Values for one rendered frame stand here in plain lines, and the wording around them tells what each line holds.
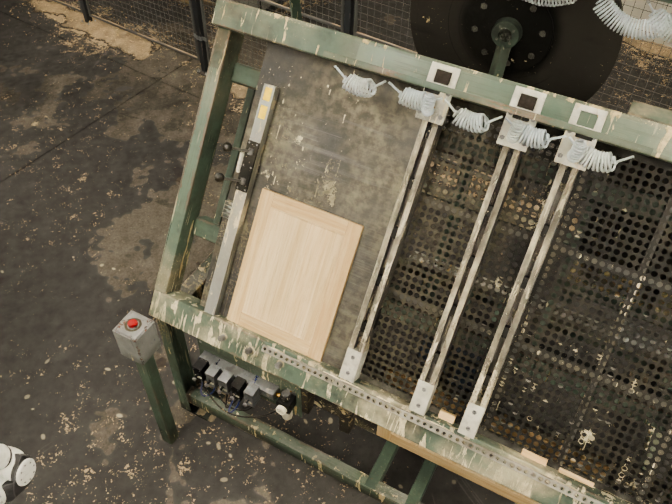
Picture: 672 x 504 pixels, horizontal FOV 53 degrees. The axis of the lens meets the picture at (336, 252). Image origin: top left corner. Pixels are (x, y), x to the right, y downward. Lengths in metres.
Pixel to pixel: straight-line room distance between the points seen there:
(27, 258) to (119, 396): 1.24
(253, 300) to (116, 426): 1.25
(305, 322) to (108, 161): 2.81
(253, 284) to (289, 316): 0.20
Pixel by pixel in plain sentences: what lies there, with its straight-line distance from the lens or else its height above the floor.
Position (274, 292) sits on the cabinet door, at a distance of 2.68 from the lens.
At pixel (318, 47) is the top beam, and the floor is 1.86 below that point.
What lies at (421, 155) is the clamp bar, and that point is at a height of 1.62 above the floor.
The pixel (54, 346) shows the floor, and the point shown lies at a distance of 4.07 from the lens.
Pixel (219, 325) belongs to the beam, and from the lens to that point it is 2.79.
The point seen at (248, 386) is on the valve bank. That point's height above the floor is 0.76.
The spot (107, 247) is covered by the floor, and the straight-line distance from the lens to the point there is 4.48.
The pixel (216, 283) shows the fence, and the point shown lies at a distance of 2.77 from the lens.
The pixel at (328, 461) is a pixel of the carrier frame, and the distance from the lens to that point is 3.25.
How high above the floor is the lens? 3.10
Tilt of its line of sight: 47 degrees down
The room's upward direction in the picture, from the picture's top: 2 degrees clockwise
